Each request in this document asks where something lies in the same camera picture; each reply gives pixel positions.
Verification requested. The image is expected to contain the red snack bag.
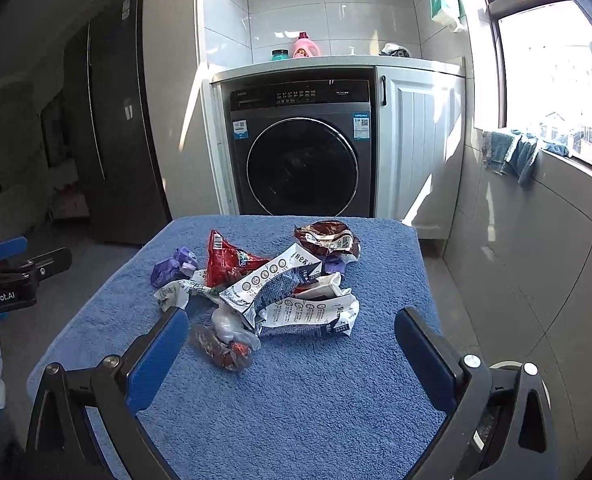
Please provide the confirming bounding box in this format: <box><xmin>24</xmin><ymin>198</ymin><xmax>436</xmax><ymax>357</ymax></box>
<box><xmin>206</xmin><ymin>230</ymin><xmax>269</xmax><ymax>287</ymax></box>

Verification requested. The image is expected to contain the clear bag with red tie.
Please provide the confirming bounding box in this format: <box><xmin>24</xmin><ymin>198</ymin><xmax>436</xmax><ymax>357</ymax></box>
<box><xmin>189</xmin><ymin>324</ymin><xmax>252</xmax><ymax>372</ymax></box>

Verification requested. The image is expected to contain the clear plastic bag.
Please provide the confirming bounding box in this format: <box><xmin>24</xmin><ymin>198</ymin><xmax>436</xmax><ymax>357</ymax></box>
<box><xmin>211</xmin><ymin>304</ymin><xmax>261</xmax><ymax>351</ymax></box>

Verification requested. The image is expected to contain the white blue milk carton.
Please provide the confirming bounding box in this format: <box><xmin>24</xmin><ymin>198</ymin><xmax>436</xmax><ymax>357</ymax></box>
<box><xmin>219</xmin><ymin>243</ymin><xmax>322</xmax><ymax>333</ymax></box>

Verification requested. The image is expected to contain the brown snack bag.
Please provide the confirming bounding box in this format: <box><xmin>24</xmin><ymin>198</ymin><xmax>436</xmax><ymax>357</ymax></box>
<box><xmin>294</xmin><ymin>220</ymin><xmax>361</xmax><ymax>262</ymax></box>

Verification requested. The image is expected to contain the small purple wrapper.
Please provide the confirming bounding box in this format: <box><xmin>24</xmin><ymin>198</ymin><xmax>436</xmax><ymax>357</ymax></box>
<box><xmin>322</xmin><ymin>255</ymin><xmax>347</xmax><ymax>276</ymax></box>

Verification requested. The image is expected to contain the dark refrigerator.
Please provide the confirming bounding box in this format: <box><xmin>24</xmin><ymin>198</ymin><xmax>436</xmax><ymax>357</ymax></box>
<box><xmin>63</xmin><ymin>0</ymin><xmax>171</xmax><ymax>245</ymax></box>

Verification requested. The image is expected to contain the blue cloth on sill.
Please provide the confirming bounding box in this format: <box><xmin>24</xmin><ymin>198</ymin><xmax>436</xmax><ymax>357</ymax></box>
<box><xmin>482</xmin><ymin>129</ymin><xmax>569</xmax><ymax>188</ymax></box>

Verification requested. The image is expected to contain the dark grey washing machine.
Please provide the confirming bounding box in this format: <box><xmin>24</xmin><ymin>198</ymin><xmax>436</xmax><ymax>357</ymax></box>
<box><xmin>226</xmin><ymin>78</ymin><xmax>375</xmax><ymax>217</ymax></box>

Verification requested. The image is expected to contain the teal lidded jar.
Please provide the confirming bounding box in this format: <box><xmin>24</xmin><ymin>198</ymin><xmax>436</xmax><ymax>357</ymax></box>
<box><xmin>271</xmin><ymin>49</ymin><xmax>290</xmax><ymax>61</ymax></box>

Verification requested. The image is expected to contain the white cabinet door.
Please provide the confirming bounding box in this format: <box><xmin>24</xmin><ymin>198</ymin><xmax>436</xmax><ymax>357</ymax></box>
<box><xmin>374</xmin><ymin>67</ymin><xmax>465</xmax><ymax>240</ymax></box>

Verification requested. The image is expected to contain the pink detergent bottle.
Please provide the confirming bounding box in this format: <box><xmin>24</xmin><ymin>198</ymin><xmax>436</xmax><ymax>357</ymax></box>
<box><xmin>293</xmin><ymin>32</ymin><xmax>321</xmax><ymax>58</ymax></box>

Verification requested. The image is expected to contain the dark cloth on counter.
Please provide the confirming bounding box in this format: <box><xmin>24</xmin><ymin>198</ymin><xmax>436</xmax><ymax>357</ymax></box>
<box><xmin>378</xmin><ymin>42</ymin><xmax>411</xmax><ymax>58</ymax></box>

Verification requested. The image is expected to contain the green white hanging bag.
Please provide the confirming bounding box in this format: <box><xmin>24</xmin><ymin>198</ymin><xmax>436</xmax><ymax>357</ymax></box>
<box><xmin>430</xmin><ymin>0</ymin><xmax>467</xmax><ymax>34</ymax></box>

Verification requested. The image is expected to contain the window frame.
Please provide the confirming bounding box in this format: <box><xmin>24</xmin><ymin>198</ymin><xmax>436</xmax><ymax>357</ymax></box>
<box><xmin>485</xmin><ymin>0</ymin><xmax>592</xmax><ymax>169</ymax></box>

